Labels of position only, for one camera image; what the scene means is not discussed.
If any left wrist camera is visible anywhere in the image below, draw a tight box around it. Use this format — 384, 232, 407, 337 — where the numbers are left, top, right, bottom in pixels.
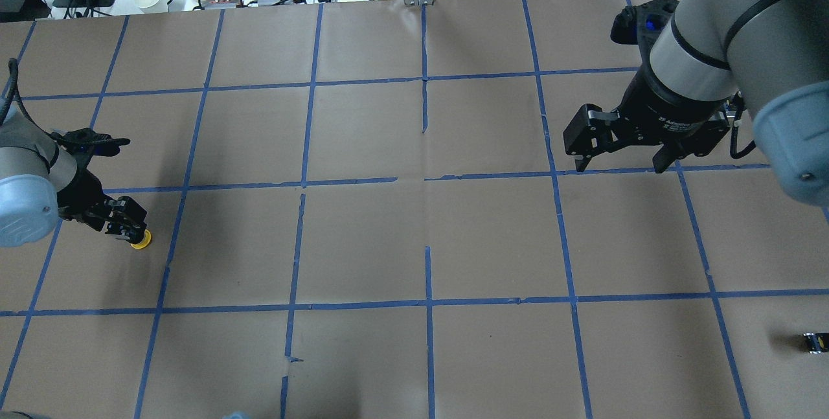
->
49, 128, 131, 157

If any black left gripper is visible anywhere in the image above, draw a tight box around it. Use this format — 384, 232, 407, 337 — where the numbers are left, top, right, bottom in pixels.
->
57, 169, 147, 243

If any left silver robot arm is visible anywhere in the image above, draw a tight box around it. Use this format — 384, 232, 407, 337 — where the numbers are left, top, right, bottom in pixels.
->
1, 104, 153, 249

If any brown paper table cover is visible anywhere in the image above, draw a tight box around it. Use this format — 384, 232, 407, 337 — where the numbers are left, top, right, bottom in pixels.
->
1, 0, 827, 418

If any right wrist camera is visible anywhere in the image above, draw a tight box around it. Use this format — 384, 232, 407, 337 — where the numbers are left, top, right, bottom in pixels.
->
610, 0, 680, 51

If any small black switch block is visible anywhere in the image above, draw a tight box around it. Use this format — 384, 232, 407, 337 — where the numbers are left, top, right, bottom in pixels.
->
802, 332, 829, 354

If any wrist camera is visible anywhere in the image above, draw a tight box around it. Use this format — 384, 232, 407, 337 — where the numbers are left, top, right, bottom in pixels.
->
49, 128, 131, 157
610, 0, 680, 51

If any yellow push button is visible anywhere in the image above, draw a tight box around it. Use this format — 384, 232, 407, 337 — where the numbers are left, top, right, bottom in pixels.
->
130, 229, 153, 250

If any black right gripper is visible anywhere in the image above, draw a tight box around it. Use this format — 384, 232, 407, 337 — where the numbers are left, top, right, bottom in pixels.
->
562, 67, 729, 174

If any white paper cup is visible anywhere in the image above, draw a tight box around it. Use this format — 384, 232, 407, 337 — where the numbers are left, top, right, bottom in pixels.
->
133, 0, 168, 14

